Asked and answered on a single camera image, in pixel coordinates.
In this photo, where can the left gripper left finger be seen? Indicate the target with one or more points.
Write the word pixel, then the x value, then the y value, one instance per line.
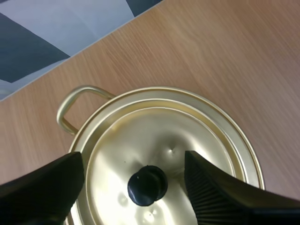
pixel 42 194

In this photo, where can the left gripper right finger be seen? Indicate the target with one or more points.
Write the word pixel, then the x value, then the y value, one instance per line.
pixel 222 199

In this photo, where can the gold lid with black knob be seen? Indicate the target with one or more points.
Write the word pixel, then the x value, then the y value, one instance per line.
pixel 140 140

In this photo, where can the checked cloth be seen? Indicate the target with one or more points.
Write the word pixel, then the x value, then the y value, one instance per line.
pixel 35 47

